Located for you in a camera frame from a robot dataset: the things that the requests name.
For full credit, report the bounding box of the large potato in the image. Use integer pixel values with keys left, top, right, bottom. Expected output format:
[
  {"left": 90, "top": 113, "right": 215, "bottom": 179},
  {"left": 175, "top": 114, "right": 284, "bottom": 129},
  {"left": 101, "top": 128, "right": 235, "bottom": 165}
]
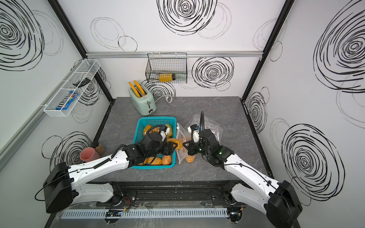
[{"left": 185, "top": 155, "right": 196, "bottom": 163}]

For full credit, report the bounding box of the clear zipper bag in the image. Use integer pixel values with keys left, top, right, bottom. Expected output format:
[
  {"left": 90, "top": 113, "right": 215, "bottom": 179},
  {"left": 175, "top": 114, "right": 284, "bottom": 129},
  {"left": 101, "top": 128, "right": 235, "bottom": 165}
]
[{"left": 176, "top": 123, "right": 191, "bottom": 164}]

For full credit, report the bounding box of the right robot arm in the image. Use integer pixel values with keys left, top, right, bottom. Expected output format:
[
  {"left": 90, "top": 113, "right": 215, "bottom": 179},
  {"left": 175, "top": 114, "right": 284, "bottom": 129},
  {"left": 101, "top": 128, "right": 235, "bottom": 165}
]
[{"left": 183, "top": 125, "right": 303, "bottom": 228}]

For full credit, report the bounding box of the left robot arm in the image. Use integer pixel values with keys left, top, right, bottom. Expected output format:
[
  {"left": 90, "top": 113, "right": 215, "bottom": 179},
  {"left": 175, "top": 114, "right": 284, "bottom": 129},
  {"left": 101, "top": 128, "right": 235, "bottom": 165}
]
[{"left": 42, "top": 132, "right": 179, "bottom": 214}]

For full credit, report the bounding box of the reddish potato lower middle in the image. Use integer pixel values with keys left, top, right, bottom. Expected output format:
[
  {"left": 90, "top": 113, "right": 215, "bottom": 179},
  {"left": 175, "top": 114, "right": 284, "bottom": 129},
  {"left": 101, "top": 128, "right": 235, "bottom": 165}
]
[{"left": 167, "top": 138, "right": 183, "bottom": 150}]

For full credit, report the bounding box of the reddish potato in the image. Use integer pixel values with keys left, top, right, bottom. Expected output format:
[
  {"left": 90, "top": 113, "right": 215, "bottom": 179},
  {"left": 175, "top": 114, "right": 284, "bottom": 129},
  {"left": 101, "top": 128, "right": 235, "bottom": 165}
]
[
  {"left": 167, "top": 138, "right": 183, "bottom": 150},
  {"left": 162, "top": 155, "right": 172, "bottom": 165}
]

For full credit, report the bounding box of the reddish potato lower right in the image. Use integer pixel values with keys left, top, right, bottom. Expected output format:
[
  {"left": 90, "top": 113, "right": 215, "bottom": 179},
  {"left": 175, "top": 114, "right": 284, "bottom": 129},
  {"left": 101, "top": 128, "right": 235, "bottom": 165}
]
[{"left": 162, "top": 155, "right": 172, "bottom": 165}]

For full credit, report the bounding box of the greenish potato top right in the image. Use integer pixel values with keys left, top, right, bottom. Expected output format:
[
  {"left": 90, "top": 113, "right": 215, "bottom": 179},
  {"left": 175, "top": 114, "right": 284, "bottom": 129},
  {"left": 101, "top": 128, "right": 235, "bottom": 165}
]
[{"left": 165, "top": 124, "right": 173, "bottom": 138}]

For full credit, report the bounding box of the teal plastic basket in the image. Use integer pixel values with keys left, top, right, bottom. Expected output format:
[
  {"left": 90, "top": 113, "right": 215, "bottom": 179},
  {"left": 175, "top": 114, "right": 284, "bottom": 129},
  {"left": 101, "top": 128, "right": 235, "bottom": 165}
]
[{"left": 132, "top": 116, "right": 177, "bottom": 170}]

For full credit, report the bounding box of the mint green toaster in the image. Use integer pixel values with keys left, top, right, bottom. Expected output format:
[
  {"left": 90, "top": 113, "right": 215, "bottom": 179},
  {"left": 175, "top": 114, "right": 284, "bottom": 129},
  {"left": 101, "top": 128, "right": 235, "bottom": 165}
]
[{"left": 128, "top": 85, "right": 157, "bottom": 116}]

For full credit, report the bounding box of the brown jar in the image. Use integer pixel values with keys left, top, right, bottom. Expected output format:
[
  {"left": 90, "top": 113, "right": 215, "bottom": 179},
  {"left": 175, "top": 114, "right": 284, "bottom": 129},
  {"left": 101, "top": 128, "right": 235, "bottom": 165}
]
[{"left": 91, "top": 141, "right": 106, "bottom": 156}]

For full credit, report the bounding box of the left toast slice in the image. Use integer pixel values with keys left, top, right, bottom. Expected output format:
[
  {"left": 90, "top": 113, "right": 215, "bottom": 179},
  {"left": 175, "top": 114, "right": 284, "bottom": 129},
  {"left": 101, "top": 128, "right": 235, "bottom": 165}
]
[{"left": 128, "top": 82, "right": 141, "bottom": 98}]

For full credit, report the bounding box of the toast slice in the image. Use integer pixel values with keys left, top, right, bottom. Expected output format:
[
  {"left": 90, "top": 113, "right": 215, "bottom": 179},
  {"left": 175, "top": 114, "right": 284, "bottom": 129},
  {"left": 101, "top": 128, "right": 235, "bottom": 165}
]
[
  {"left": 128, "top": 82, "right": 141, "bottom": 98},
  {"left": 134, "top": 80, "right": 146, "bottom": 97}
]

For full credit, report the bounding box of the right toast slice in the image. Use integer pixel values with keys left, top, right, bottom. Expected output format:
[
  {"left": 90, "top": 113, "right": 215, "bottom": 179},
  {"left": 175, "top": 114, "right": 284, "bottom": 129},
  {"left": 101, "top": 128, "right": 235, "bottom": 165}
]
[{"left": 134, "top": 80, "right": 146, "bottom": 97}]

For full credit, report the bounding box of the pink cup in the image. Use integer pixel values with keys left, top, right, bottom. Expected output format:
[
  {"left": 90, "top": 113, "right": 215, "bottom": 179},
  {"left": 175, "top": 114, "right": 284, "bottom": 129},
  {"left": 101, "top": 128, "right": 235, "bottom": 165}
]
[{"left": 80, "top": 147, "right": 100, "bottom": 162}]

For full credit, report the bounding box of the yellow bottle in basket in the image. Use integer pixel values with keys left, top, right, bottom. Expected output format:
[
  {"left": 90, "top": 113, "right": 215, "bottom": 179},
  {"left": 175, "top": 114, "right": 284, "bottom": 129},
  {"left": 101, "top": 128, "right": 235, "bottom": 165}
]
[{"left": 158, "top": 73, "right": 175, "bottom": 83}]

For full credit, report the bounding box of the black remote control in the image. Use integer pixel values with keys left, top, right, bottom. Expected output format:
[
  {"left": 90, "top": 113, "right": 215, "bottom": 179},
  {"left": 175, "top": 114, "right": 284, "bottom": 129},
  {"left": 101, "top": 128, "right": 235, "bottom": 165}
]
[{"left": 73, "top": 78, "right": 91, "bottom": 88}]

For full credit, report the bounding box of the blue candy packet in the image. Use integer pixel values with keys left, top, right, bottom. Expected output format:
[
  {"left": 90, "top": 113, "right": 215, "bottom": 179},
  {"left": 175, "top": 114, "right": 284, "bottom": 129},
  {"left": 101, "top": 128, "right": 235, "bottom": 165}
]
[{"left": 56, "top": 91, "right": 78, "bottom": 110}]

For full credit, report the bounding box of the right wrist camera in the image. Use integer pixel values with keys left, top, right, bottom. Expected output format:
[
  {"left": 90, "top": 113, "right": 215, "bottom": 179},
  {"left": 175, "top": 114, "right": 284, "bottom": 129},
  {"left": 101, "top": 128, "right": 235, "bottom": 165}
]
[{"left": 190, "top": 124, "right": 200, "bottom": 144}]

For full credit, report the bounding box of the white toaster cable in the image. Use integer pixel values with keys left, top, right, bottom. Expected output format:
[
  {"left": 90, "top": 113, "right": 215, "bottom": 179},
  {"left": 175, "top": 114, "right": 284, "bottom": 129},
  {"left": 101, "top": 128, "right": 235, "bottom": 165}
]
[{"left": 154, "top": 94, "right": 174, "bottom": 104}]

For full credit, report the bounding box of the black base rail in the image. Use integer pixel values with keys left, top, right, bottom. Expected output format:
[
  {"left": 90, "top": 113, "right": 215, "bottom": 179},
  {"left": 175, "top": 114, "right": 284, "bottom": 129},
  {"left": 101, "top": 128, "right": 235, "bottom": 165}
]
[{"left": 108, "top": 181, "right": 257, "bottom": 206}]

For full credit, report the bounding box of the black wire wall basket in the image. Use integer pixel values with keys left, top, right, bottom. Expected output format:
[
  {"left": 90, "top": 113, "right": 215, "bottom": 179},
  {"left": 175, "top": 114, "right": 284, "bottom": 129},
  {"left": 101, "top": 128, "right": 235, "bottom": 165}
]
[{"left": 145, "top": 56, "right": 188, "bottom": 84}]

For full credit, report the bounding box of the white wire wall shelf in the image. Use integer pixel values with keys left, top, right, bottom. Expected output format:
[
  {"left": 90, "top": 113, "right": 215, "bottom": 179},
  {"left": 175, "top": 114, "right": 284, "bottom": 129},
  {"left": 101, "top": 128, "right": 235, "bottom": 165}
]
[{"left": 43, "top": 59, "right": 100, "bottom": 117}]

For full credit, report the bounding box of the white slotted cable duct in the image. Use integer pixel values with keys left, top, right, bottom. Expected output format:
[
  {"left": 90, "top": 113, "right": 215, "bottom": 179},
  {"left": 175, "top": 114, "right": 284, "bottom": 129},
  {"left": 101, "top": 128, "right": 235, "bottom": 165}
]
[{"left": 61, "top": 208, "right": 229, "bottom": 219}]

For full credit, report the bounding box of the aluminium wall rail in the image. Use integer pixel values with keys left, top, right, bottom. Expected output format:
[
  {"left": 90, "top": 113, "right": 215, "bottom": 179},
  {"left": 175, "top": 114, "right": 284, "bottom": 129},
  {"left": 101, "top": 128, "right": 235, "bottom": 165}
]
[{"left": 86, "top": 50, "right": 263, "bottom": 59}]

